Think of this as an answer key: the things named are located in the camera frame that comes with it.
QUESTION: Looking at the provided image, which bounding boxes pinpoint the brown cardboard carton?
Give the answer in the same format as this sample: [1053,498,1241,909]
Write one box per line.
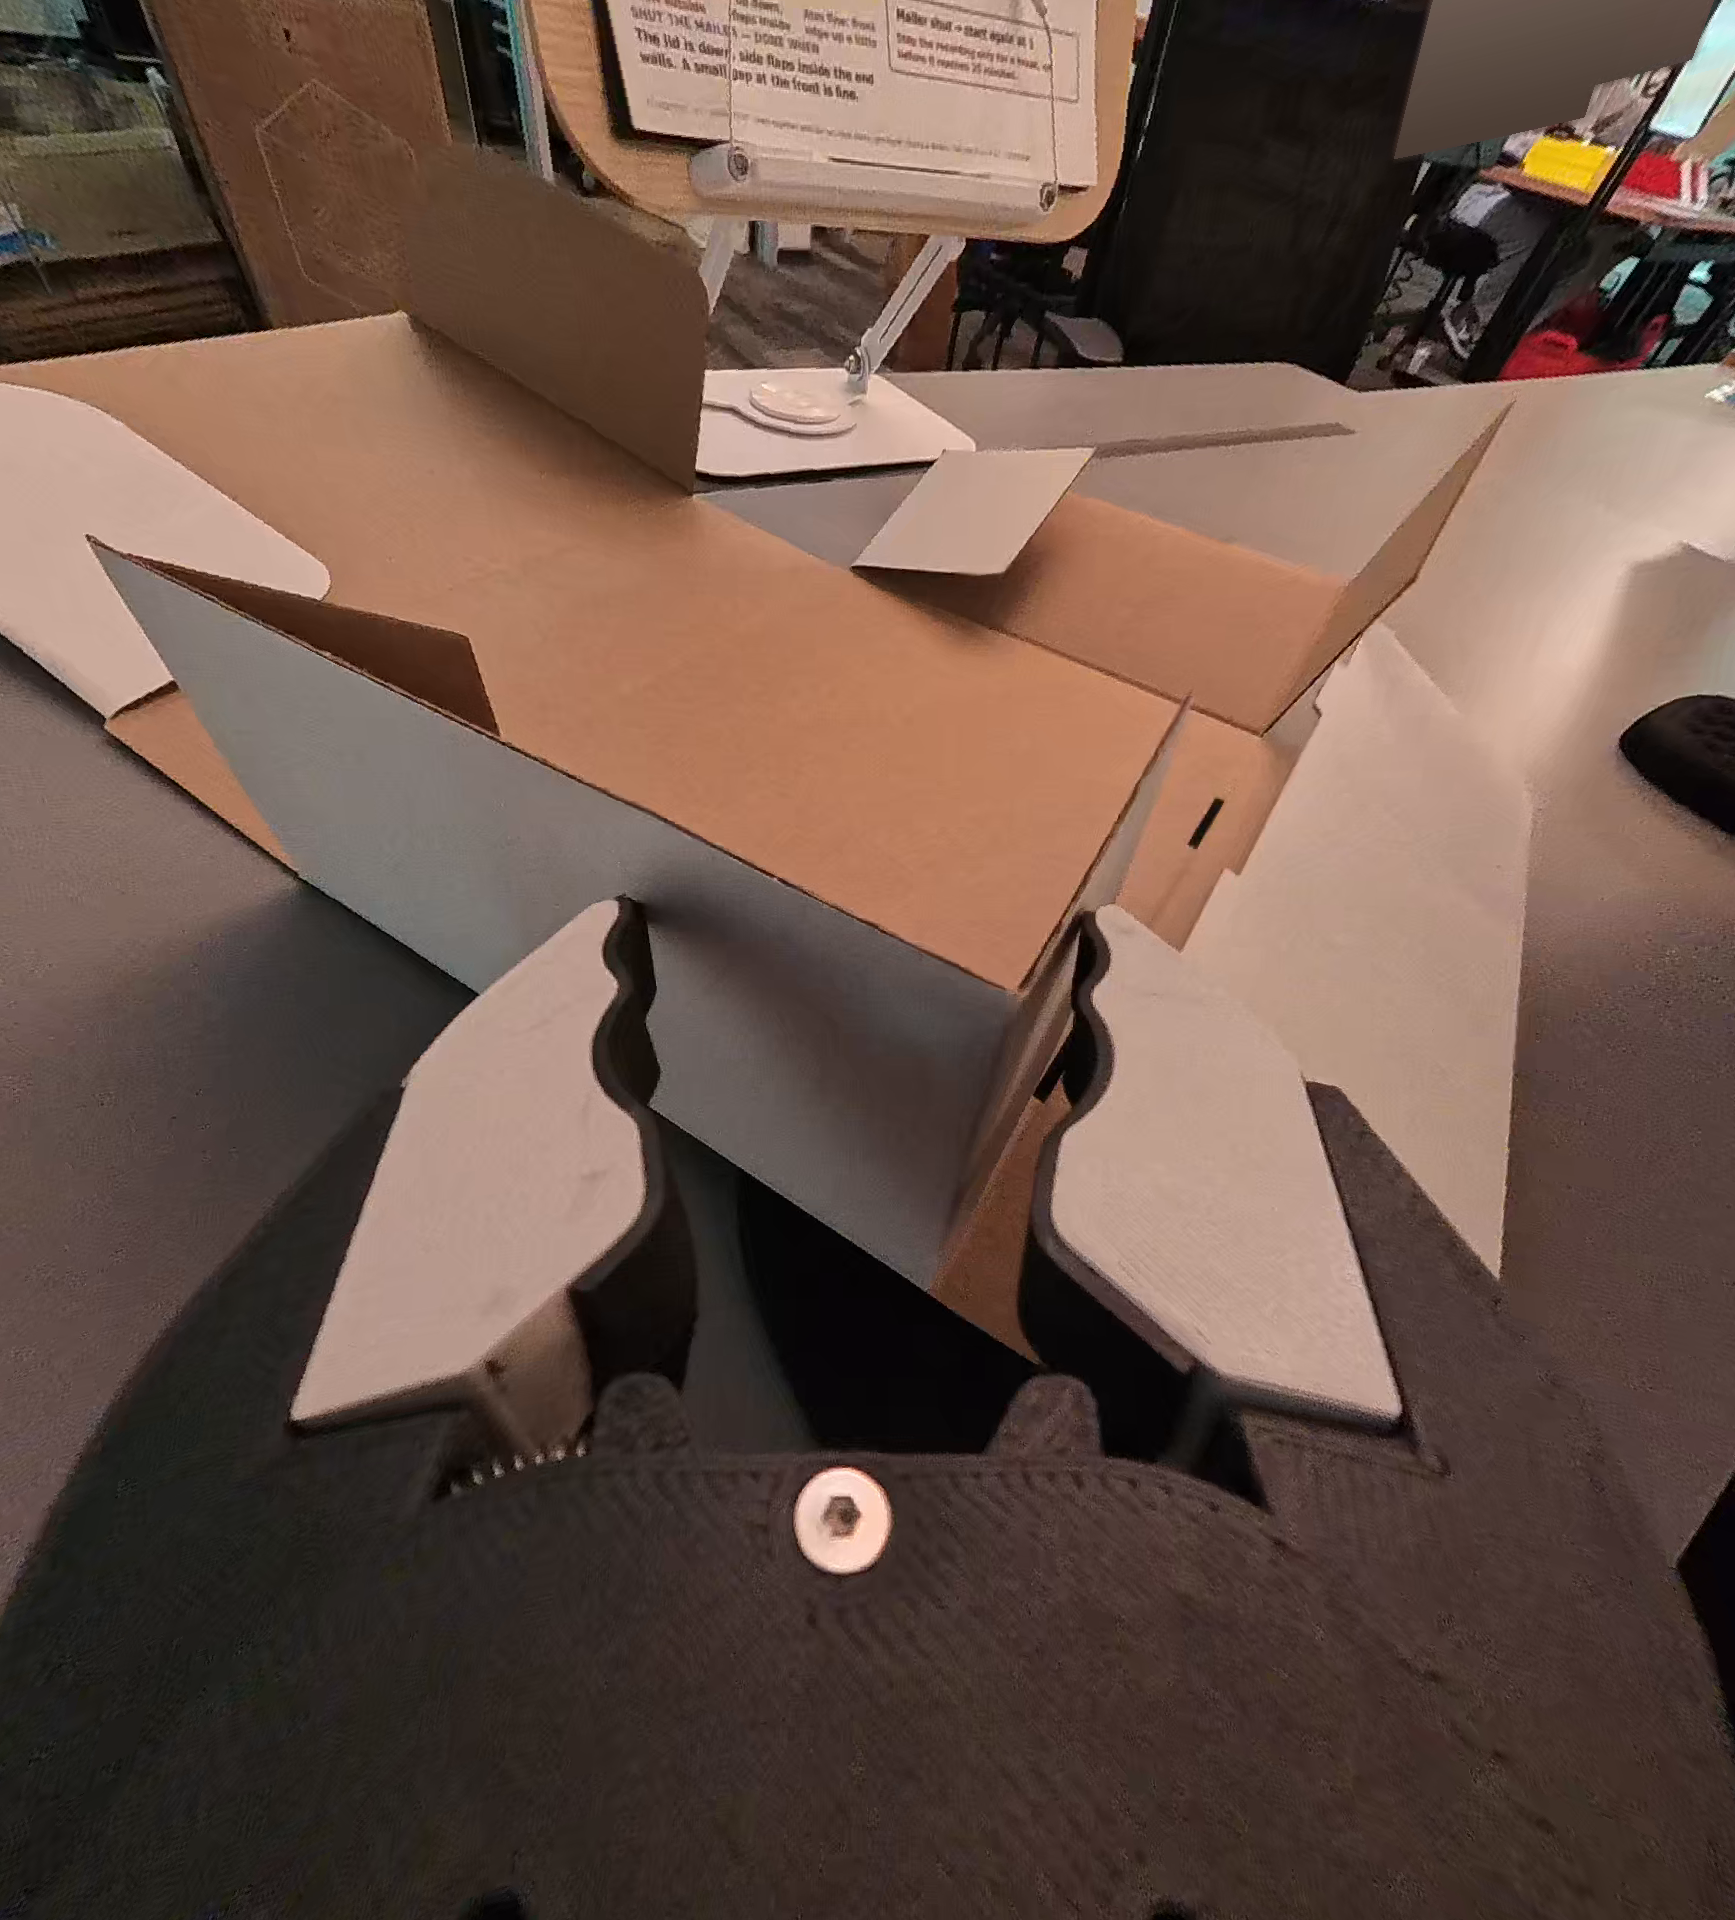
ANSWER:
[139,0,467,326]

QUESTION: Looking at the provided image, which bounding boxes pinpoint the white rounded board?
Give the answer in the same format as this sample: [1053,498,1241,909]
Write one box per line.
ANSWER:
[693,365,979,483]

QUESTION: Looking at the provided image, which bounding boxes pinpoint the labelled cardboard piece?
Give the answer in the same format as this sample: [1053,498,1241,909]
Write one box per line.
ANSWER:
[521,0,1157,237]

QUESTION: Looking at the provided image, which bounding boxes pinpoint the white and brown cardboard box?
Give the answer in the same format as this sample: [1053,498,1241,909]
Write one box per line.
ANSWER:
[0,141,1543,1360]

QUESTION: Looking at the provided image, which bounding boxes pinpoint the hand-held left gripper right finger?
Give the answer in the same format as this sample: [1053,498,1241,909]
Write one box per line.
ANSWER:
[1019,903,1408,1466]

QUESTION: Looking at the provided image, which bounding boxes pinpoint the stack of flattened cardboard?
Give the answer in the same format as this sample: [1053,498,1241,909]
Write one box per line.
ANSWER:
[0,0,256,378]

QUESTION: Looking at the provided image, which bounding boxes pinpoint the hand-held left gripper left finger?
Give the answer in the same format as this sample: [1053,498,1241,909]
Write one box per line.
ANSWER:
[291,897,701,1459]

